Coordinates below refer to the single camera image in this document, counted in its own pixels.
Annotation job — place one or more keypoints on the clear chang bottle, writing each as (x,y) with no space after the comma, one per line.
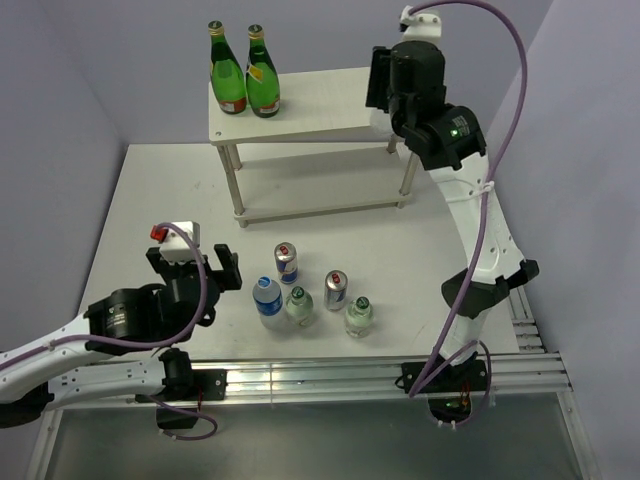
(359,317)
(299,307)

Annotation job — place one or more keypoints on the green glass bottle left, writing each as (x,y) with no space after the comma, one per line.
(226,76)

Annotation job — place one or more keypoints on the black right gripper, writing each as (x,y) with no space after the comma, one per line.
(380,75)

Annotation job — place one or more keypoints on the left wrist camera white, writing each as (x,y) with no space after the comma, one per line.
(172,248)

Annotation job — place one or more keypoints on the white two-tier shelf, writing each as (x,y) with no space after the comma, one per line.
(320,154)

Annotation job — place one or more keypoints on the red bull can rear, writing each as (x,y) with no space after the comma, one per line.
(286,260)

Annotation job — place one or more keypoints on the small pocari sweat bottle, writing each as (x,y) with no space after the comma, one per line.
(268,299)

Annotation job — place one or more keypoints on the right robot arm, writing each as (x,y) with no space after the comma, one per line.
(452,149)

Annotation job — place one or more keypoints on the clear chang bottle left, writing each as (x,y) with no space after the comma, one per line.
(299,307)

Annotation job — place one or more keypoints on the large pocari sweat bottle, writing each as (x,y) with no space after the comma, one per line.
(380,123)

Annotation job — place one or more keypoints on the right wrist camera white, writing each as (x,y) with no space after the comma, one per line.
(425,26)

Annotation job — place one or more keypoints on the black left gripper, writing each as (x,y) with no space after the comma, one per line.
(230,275)

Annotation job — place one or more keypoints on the clear chang bottle right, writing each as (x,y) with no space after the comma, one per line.
(359,317)

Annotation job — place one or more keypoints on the aluminium rail frame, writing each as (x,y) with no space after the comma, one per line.
(317,404)

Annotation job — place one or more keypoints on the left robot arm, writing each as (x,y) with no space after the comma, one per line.
(123,344)

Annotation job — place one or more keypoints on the red bull can front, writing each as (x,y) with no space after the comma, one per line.
(336,284)

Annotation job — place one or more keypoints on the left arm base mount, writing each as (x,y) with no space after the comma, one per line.
(181,410)

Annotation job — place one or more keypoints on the green glass bottle right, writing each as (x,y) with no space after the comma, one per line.
(262,83)

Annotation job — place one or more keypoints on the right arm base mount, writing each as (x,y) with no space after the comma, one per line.
(450,392)

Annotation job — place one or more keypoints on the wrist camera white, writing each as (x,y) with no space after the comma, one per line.
(425,26)
(172,248)

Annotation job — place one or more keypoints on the green glass bottle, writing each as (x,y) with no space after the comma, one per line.
(262,83)
(226,76)

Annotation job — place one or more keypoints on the red bull can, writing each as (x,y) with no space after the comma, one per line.
(336,284)
(286,260)

